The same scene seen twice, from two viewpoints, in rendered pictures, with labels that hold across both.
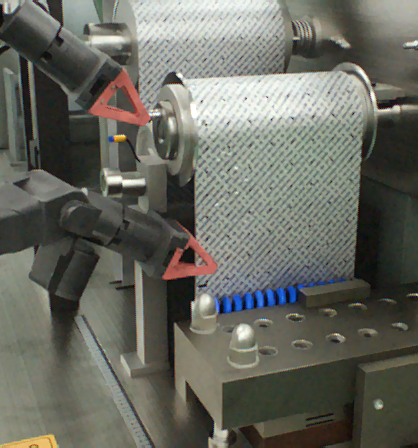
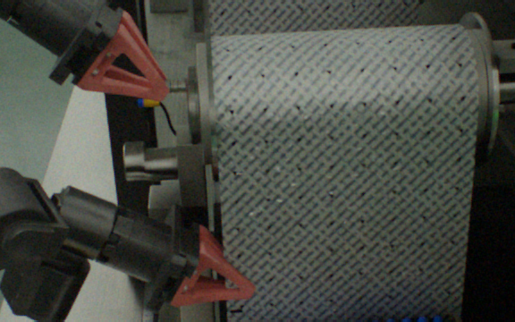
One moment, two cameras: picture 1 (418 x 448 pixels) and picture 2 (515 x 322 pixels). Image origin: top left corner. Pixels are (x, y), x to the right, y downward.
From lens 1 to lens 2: 0.38 m
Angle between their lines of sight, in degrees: 19
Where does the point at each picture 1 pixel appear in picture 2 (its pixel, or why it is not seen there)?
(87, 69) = (71, 33)
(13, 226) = not seen: outside the picture
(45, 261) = (12, 277)
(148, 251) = (147, 273)
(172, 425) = not seen: outside the picture
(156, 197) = (190, 185)
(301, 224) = (380, 243)
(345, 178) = (449, 186)
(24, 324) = (88, 284)
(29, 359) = not seen: outside the picture
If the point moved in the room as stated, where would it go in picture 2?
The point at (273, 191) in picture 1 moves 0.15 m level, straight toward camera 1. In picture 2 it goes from (335, 199) to (278, 287)
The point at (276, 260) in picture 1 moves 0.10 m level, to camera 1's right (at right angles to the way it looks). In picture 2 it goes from (342, 286) to (446, 300)
